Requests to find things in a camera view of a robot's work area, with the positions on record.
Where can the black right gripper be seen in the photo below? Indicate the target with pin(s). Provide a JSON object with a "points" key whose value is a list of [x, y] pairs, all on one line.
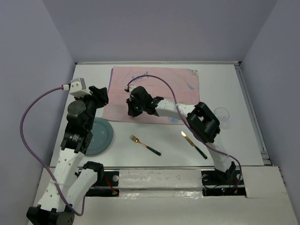
{"points": [[131, 111]]}

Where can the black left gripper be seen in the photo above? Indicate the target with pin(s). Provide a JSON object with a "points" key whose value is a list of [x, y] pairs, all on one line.
{"points": [[102, 99]]}

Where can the teal ceramic plate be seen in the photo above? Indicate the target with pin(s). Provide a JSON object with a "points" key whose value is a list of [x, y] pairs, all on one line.
{"points": [[102, 137]]}

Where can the pink cloth placemat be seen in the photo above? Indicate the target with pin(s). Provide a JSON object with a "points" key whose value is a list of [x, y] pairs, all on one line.
{"points": [[183, 81]]}

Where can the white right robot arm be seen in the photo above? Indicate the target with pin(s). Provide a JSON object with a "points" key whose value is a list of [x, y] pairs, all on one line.
{"points": [[201, 121]]}

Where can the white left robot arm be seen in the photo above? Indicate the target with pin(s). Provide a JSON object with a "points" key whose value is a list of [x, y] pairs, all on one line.
{"points": [[67, 188]]}

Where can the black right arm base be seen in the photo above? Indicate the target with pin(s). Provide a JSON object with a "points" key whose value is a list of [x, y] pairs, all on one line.
{"points": [[214, 186]]}

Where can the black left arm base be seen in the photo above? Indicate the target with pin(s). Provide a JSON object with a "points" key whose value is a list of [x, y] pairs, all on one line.
{"points": [[107, 187]]}

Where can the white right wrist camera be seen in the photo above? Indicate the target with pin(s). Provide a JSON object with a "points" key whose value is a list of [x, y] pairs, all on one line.
{"points": [[129, 88]]}

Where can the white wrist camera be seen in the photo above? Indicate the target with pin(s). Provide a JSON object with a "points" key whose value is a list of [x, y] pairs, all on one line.
{"points": [[78, 88], [129, 88]]}

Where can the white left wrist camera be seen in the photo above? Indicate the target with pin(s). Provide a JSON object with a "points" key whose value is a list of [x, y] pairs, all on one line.
{"points": [[78, 88]]}

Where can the gold fork black handle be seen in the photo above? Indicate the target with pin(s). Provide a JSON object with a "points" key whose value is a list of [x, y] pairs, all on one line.
{"points": [[136, 140]]}

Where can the gold knife black handle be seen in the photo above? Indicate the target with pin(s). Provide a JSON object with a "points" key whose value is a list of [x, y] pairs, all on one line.
{"points": [[193, 145]]}

